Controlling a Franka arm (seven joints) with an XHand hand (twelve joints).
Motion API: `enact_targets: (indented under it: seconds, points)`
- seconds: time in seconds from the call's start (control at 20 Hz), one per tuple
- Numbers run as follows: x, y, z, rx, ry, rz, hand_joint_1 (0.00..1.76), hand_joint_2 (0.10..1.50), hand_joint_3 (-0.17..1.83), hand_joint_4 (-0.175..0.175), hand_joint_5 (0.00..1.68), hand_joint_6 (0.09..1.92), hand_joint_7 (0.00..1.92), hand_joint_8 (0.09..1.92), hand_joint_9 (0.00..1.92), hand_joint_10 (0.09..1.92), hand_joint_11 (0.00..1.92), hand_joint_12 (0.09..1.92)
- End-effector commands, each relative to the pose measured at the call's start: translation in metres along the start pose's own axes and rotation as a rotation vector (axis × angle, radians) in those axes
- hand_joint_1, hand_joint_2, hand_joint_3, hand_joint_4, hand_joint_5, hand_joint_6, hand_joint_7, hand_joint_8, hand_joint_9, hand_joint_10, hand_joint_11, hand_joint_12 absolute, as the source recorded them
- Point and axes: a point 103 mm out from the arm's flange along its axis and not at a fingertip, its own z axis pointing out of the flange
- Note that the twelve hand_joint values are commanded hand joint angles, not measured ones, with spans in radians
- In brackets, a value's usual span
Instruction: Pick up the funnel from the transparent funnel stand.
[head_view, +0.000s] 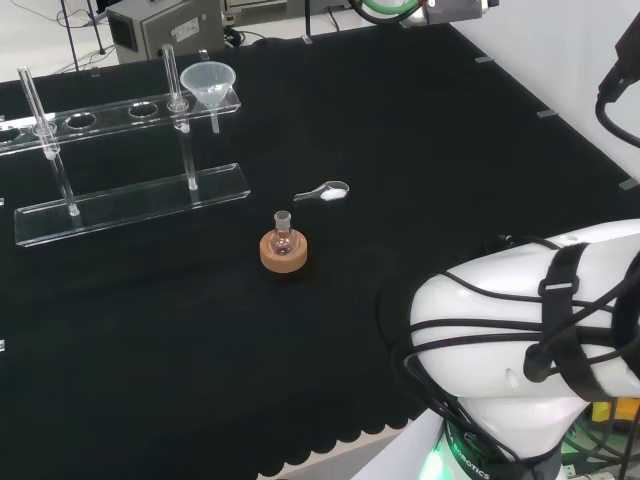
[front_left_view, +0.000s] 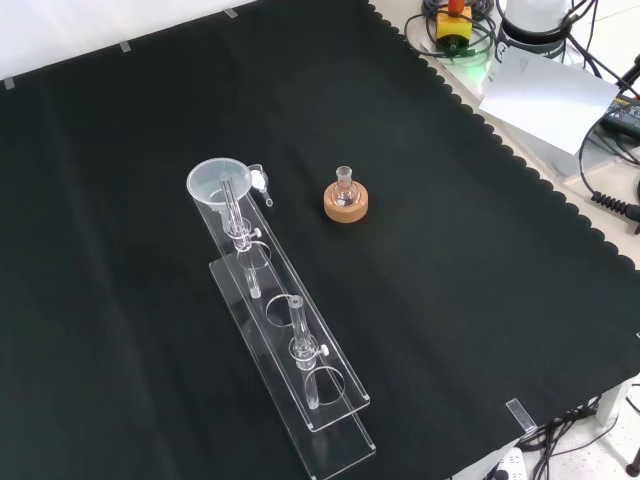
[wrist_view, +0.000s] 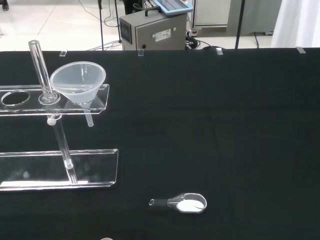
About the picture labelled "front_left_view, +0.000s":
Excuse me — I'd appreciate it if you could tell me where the clear plastic funnel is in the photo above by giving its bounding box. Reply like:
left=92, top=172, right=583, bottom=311
left=187, top=158, right=251, bottom=230

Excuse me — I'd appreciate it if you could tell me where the bundle of black floor cables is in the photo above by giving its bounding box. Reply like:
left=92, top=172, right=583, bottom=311
left=519, top=394, right=621, bottom=480

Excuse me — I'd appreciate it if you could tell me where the clear acrylic funnel stand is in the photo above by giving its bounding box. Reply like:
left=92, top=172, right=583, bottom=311
left=191, top=172, right=377, bottom=479

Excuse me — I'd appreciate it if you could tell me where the yellow stop button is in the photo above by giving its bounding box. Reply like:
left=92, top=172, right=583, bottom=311
left=435, top=0, right=474, bottom=52

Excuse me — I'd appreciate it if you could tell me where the cork ring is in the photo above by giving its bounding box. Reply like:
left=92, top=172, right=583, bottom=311
left=323, top=182, right=371, bottom=223

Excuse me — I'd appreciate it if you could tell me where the small glass round-bottom flask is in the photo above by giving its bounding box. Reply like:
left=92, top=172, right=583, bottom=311
left=333, top=166, right=360, bottom=209

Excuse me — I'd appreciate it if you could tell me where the white table leg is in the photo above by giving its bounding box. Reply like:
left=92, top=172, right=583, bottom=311
left=596, top=379, right=632, bottom=427

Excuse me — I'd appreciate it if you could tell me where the black cable loop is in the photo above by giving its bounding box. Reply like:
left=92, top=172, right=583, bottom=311
left=403, top=0, right=501, bottom=64

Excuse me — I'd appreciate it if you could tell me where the white power strip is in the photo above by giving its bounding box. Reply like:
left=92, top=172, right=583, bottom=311
left=482, top=447, right=530, bottom=480

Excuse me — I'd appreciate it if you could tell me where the glass weighing funnel with powder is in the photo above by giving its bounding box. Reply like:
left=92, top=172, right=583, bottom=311
left=247, top=163, right=275, bottom=208

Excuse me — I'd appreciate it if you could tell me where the pale board sheet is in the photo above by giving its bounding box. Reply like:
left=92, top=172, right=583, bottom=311
left=478, top=47, right=620, bottom=154

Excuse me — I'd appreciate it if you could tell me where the black tripod leg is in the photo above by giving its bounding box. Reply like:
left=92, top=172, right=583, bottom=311
left=617, top=52, right=640, bottom=99

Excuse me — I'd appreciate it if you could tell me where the black power adapter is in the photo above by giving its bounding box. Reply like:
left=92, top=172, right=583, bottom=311
left=599, top=94, right=640, bottom=135

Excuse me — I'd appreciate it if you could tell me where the black coiled cable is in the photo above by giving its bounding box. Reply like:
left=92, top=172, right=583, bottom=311
left=579, top=117, right=640, bottom=224

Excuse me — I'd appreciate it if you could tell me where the black cloth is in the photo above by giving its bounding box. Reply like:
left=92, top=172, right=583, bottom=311
left=0, top=0, right=640, bottom=480

